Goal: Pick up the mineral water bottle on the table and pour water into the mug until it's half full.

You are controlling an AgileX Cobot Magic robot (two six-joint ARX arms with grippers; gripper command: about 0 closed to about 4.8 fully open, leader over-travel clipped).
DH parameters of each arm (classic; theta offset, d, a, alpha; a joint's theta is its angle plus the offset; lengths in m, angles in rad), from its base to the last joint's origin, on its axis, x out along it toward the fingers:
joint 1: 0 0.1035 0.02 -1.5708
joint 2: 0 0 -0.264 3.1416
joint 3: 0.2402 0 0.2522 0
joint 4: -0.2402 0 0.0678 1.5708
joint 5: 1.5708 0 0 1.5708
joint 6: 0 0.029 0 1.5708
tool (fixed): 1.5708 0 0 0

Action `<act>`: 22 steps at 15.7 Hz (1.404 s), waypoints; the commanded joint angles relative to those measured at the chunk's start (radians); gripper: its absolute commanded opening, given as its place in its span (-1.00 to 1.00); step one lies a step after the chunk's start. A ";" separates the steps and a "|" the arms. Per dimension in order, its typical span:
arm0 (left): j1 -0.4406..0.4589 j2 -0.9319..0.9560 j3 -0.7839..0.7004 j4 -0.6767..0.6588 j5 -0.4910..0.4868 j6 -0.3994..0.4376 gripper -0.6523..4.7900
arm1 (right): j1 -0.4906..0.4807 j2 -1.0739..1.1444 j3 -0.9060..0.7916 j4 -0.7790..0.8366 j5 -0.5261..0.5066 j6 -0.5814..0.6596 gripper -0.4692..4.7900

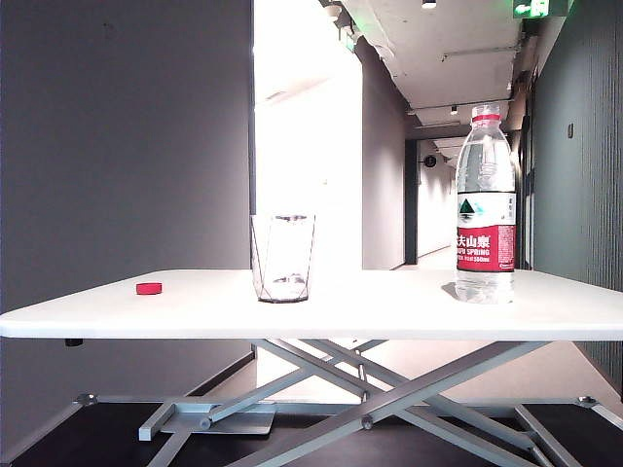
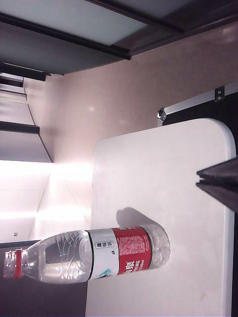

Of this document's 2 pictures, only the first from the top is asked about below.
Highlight white ceiling conduit pipe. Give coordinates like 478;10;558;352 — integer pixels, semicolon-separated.
440;45;518;62

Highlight clear faceted drinking glass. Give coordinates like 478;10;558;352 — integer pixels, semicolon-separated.
249;212;316;304

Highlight grey scissor-lift table frame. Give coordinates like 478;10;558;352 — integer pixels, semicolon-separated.
72;338;623;467

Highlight clear water bottle red label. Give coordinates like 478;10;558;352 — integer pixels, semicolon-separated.
455;102;517;305

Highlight large green exit sign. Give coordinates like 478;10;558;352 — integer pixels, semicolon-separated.
511;0;569;19

